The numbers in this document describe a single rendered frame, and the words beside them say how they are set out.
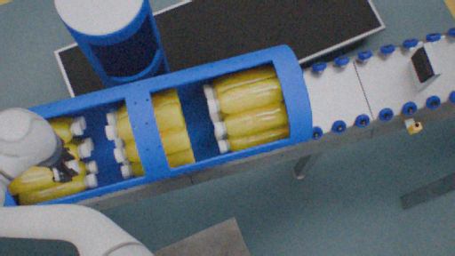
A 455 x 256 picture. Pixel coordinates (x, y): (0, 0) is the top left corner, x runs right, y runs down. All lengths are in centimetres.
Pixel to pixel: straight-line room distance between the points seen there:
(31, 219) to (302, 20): 198
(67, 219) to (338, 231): 185
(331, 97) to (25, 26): 178
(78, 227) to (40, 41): 214
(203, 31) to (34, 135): 166
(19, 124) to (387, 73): 116
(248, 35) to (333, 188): 83
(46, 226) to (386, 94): 119
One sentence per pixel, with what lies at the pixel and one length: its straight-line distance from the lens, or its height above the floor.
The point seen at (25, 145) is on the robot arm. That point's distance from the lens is 117.
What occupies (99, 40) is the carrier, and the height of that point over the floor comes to 100.
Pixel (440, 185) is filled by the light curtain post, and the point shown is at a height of 50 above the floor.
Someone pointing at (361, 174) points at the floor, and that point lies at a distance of 272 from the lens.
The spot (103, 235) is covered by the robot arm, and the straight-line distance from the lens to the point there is 89.
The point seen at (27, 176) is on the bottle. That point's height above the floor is 115.
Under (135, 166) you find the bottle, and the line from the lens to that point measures 158.
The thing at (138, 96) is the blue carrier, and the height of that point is 122.
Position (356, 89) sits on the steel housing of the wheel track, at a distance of 183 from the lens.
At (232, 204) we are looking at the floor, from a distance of 263.
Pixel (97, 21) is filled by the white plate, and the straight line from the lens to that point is 179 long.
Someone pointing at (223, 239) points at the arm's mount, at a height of 101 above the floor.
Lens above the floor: 261
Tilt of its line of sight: 75 degrees down
